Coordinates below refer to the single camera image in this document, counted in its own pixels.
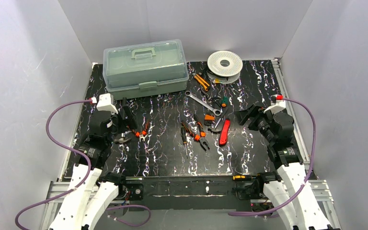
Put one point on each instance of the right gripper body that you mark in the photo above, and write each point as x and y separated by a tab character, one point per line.
255	117

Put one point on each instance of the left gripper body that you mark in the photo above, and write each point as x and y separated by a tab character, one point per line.
120	115

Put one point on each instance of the steel claw hammer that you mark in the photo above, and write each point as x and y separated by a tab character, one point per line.
121	139

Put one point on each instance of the red utility knife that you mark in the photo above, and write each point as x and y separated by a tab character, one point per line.
223	138

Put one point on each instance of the orange black long-nose pliers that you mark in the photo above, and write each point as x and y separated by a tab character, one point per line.
200	135

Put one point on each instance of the green plastic tool box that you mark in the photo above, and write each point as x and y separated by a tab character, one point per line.
145	70

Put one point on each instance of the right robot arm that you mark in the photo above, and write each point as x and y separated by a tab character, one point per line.
287	187

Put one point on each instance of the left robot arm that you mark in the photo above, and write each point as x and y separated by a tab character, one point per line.
89	195

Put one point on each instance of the orange black small tool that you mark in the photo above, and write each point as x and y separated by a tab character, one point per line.
209	120

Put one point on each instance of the green stubby screwdriver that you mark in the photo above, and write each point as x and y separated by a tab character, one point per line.
224	102

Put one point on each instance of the silver combination wrench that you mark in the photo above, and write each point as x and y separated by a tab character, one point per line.
216	112

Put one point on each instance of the black precision screwdriver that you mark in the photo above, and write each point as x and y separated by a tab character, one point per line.
184	140

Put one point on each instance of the orange yellow cutter pliers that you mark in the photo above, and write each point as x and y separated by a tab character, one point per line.
205	85

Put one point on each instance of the white filament spool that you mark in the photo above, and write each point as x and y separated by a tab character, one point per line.
224	67

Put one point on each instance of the yellow black screwdriver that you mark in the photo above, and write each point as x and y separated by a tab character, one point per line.
242	177

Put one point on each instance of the orange handled wire stripper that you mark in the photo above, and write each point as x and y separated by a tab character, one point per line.
142	134

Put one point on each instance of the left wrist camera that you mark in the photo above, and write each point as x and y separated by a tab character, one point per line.
106	103

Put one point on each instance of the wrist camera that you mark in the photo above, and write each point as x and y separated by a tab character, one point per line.
278	104
106	103

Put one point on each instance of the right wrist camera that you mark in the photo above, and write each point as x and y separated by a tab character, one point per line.
278	104

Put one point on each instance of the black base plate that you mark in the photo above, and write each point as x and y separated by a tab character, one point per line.
186	193

